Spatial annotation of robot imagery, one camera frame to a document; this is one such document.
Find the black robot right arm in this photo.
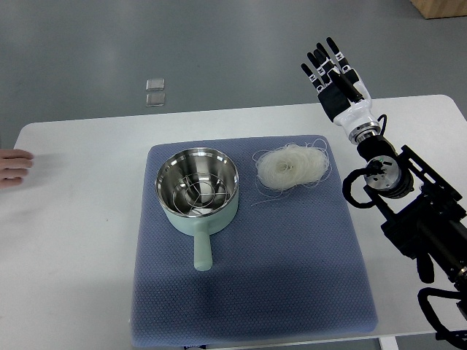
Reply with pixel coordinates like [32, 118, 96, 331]
[342, 115, 466, 349]

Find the upper floor socket plate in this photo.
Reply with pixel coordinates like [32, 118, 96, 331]
[146, 78, 165, 91]

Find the wooden box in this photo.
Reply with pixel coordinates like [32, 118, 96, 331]
[410, 0, 466, 19]

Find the blue quilted mat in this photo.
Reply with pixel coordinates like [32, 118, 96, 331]
[131, 135, 378, 348]

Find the white vermicelli nest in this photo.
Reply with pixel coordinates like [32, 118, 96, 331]
[251, 137, 333, 207]

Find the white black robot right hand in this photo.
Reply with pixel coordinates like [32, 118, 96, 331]
[301, 37, 382, 144]

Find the wire steaming rack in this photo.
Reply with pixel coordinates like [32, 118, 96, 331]
[169, 174, 231, 217]

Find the white table leg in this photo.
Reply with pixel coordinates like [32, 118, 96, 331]
[379, 336, 399, 350]

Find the mint green steel pot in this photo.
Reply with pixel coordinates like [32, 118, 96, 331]
[155, 147, 239, 271]

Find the person's hand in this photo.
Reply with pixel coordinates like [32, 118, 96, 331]
[0, 149, 34, 190]

